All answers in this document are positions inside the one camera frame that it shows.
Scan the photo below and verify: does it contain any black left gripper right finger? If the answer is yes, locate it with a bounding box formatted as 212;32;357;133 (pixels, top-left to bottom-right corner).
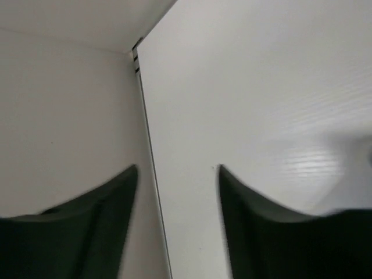
218;165;371;278

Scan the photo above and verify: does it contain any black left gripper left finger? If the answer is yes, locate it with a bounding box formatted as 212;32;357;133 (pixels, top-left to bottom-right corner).
1;164;138;278

